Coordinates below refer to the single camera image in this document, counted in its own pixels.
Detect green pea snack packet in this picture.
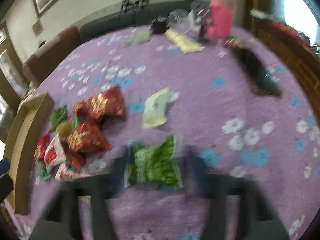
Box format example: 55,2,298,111
124,135,183,189

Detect dark red candy bag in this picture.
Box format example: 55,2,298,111
74,86,126,121
67,121,112,153

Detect red white snack packet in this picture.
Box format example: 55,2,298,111
44,134,66,174

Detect small red snack packet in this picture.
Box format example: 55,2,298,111
34,133,50,160

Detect small green candy packet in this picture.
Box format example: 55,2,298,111
50,105,68,132

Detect pale green snack packet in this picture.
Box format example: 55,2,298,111
142,87,180,129

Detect purple floral tablecloth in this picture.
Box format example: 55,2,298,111
35,27,319,239

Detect cardboard tray box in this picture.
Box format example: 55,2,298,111
4,93,54,215

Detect black smartphone in case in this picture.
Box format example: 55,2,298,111
229,47,281,97

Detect cream tube package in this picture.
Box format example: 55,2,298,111
164,28,204,54

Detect brown armchair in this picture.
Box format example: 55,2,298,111
22,27,80,86

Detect wooden glass door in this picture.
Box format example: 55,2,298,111
1,22,28,142

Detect greenish booklet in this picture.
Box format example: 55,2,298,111
125,30,152,47

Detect pink sleeved water bottle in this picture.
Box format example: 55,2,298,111
207,0,234,39

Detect small black cup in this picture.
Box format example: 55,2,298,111
150,15,168,34

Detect clear plastic cup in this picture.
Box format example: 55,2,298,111
166,9,193,33

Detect black leather sofa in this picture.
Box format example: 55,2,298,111
79,0,195,43

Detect black phone stand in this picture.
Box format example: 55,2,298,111
191,0,213,44

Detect black clamps on sofa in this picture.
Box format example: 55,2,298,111
120,0,150,12

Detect wooden cabinet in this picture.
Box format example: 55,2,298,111
244,0,319,121

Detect small wall plaque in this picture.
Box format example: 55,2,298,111
32,20,43,36

